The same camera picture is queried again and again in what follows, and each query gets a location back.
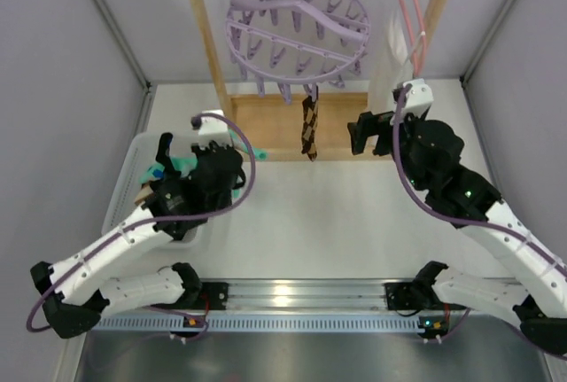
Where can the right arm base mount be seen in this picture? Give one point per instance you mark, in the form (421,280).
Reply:
(403,300)

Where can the brown argyle sock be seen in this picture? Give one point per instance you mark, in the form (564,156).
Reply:
(310,122)

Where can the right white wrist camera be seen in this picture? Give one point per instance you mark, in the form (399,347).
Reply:
(417,98)

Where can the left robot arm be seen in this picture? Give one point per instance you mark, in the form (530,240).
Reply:
(173,210)

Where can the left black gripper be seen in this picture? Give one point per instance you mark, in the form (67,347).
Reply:
(190,162)

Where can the grey slotted cable duct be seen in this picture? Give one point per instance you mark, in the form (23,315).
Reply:
(273,323)

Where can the brown socks in basket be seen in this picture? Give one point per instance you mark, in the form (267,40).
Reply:
(142,193)

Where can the wooden clothes rack frame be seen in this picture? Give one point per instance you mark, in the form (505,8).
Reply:
(338,105)

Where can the pink wire hanger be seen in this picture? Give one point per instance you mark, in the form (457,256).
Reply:
(417,35)

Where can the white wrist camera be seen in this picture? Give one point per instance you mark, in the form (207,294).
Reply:
(417,98)
(210,129)

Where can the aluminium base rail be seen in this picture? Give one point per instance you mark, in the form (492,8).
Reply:
(310,295)

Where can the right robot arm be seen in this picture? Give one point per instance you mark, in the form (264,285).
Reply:
(475,208)

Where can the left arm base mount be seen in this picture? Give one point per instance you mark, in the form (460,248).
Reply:
(210,296)

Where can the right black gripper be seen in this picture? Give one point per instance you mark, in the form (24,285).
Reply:
(383,135)

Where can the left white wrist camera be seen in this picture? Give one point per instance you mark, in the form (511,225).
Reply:
(210,129)

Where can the green sock front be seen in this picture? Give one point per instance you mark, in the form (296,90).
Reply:
(156,171)

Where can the white plastic basket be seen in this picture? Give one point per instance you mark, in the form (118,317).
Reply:
(140,156)

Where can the purple round clip hanger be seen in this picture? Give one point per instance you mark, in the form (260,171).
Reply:
(297,42)

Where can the green sock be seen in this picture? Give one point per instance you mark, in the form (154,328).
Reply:
(259,154)
(156,171)

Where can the white cloth on hanger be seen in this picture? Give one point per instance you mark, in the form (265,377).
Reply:
(391,64)

